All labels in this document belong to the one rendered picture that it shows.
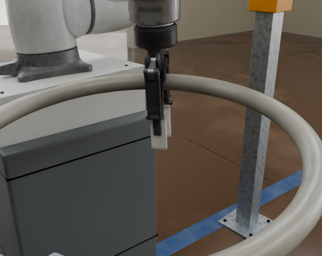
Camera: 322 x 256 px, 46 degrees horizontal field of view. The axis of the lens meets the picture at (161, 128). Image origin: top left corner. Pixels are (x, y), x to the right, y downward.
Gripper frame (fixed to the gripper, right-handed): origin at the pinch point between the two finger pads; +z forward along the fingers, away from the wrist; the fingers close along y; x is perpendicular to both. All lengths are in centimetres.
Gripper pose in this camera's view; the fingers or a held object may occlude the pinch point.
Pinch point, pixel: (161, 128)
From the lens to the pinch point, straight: 74.3
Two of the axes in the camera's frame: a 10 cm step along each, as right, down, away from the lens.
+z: 0.5, 9.0, 4.4
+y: -1.7, 4.4, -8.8
